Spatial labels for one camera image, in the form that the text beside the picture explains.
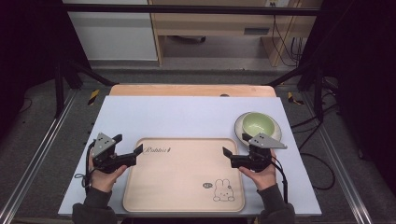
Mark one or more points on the white cabinet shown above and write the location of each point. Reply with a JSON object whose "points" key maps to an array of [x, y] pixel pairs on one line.
{"points": [[112, 34]]}

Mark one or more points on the white table cover board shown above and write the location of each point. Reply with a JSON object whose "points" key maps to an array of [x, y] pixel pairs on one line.
{"points": [[186, 118]]}

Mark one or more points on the wooden desk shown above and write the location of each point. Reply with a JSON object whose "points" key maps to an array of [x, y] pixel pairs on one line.
{"points": [[218, 25]]}

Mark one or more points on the black curtain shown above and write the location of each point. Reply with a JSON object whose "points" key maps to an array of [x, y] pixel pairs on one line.
{"points": [[364, 77], [31, 56]]}

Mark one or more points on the person's right hand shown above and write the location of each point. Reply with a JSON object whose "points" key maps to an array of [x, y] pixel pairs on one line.
{"points": [[264, 179]]}

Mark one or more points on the wooden table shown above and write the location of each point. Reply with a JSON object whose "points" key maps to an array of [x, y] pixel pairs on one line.
{"points": [[186, 90]]}

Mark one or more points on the pale green bowl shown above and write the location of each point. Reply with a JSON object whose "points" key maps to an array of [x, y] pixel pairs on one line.
{"points": [[277, 132]]}

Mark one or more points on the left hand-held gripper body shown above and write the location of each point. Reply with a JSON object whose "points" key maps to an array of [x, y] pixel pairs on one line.
{"points": [[106, 155]]}

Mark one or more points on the black metal frame bar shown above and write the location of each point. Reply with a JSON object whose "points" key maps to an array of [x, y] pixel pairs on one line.
{"points": [[193, 9]]}

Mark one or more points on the black metal stand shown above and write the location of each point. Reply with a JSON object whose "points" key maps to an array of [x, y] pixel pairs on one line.
{"points": [[314, 84], [62, 81]]}

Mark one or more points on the person's left hand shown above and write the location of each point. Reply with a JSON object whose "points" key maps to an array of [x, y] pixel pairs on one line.
{"points": [[104, 180]]}

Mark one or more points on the aluminium rail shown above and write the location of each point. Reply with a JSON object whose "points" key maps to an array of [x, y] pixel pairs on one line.
{"points": [[37, 155], [339, 168]]}

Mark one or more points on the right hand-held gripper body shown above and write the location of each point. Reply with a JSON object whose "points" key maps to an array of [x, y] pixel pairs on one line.
{"points": [[257, 155]]}

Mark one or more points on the wooden tray with rabbit print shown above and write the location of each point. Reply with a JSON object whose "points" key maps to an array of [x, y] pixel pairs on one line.
{"points": [[183, 180]]}

